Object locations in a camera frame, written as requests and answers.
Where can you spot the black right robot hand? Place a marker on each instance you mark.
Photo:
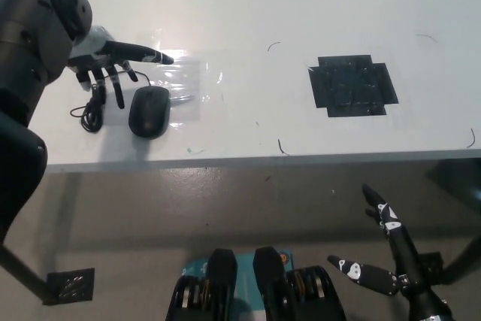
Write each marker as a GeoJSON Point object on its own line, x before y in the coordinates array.
{"type": "Point", "coordinates": [407, 257]}

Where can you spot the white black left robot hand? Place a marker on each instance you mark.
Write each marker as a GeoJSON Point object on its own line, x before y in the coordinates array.
{"type": "Point", "coordinates": [94, 48]}

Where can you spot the black computer mouse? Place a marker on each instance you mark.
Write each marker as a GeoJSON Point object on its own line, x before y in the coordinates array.
{"type": "Point", "coordinates": [149, 112]}

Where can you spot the black leg foot plate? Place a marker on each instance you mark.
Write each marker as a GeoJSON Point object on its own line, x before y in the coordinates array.
{"type": "Point", "coordinates": [71, 285]}
{"type": "Point", "coordinates": [432, 264]}

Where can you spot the black table leg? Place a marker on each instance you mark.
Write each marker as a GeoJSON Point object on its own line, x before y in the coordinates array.
{"type": "Point", "coordinates": [22, 272]}
{"type": "Point", "coordinates": [464, 261]}

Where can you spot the clear plastic sheet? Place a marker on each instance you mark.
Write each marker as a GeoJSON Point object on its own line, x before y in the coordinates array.
{"type": "Point", "coordinates": [188, 80]}

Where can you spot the black tape patch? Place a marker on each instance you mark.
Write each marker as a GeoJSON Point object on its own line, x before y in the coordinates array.
{"type": "Point", "coordinates": [353, 86]}

